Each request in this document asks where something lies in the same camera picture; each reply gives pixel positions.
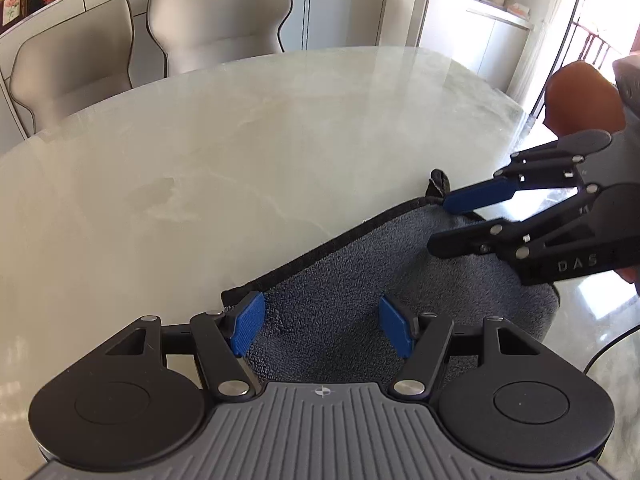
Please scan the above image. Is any white side counter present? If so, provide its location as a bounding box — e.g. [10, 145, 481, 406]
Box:
[464, 6, 536, 102]

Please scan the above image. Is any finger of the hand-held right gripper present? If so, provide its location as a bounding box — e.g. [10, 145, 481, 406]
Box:
[443, 130, 614, 216]
[427, 183, 601, 267]

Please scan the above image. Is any brown chair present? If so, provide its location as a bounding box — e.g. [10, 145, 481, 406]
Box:
[543, 59, 626, 137]

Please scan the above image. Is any flower picture frame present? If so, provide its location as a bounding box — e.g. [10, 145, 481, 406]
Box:
[1, 0, 26, 29]

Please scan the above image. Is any beige dining chair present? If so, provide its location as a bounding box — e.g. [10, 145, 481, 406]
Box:
[147, 0, 293, 79]
[9, 0, 136, 139]

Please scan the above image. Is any blue grey microfiber towel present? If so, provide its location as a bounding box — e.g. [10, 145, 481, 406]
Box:
[220, 168, 560, 397]

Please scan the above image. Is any balcony railing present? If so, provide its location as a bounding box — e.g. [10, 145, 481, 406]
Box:
[569, 19, 632, 72]

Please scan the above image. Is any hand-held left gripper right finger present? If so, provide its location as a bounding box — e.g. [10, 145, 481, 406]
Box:
[378, 295, 544, 401]

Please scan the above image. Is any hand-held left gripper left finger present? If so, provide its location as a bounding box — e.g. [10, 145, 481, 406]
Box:
[102, 291, 266, 402]

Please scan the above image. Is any black cable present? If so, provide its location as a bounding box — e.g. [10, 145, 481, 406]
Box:
[584, 322, 640, 377]

